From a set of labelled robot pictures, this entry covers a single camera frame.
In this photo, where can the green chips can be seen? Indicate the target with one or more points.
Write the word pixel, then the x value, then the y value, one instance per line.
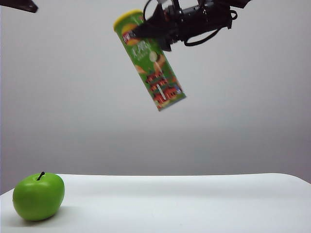
pixel 150 63

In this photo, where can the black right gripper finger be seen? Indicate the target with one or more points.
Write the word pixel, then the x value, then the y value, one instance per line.
pixel 156 14
pixel 150 30

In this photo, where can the green apple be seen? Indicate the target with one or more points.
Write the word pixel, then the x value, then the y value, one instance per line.
pixel 36 199

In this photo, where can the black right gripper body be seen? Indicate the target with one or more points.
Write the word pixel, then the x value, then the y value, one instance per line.
pixel 194 21

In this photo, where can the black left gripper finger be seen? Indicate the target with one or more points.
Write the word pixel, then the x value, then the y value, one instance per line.
pixel 22 6

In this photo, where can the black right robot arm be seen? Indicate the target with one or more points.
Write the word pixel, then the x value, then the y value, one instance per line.
pixel 233 3

